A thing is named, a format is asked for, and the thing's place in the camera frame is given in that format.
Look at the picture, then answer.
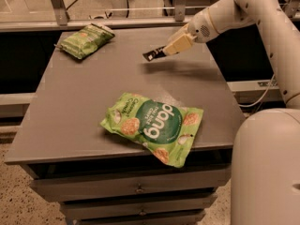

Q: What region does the middle grey drawer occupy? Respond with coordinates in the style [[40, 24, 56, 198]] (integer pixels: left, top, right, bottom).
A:
[[61, 192, 217, 219]]

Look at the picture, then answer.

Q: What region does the top grey drawer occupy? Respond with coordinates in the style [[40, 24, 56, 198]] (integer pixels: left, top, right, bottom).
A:
[[30, 164, 231, 202]]

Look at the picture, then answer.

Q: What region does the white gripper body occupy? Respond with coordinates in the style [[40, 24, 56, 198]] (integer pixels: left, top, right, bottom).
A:
[[187, 8, 219, 43]]

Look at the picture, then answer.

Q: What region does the white cable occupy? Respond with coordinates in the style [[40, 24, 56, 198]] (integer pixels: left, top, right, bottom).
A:
[[237, 74, 277, 109]]

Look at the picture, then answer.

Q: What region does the green dang rice chip bag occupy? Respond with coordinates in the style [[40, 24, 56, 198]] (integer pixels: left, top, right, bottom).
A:
[[100, 93, 203, 168]]

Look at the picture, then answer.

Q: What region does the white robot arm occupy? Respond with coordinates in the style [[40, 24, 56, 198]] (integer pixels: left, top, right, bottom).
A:
[[163, 0, 300, 225]]

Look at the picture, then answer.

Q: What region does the grey drawer cabinet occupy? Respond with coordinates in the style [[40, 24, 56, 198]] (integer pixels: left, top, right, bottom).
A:
[[6, 28, 244, 225]]

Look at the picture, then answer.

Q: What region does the small green chip bag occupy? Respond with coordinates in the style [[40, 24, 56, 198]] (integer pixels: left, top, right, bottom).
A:
[[55, 23, 115, 60]]

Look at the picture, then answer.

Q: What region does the grey metal railing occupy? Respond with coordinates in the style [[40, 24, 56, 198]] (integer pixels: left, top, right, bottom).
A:
[[0, 0, 300, 34]]

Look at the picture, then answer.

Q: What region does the black rxbar chocolate bar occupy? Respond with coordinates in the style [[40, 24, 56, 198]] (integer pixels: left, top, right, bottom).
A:
[[142, 46, 166, 62]]

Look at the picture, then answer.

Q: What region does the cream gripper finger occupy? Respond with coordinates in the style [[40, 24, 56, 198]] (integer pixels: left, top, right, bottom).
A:
[[163, 34, 196, 55], [168, 24, 188, 43]]

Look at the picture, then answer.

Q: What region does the grey drawer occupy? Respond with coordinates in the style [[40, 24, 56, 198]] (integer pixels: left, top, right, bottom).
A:
[[80, 210, 205, 225], [30, 164, 231, 202], [61, 192, 217, 219]]

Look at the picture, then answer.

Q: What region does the bottom grey drawer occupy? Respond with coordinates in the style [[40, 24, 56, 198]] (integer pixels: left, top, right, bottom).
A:
[[80, 210, 205, 225]]

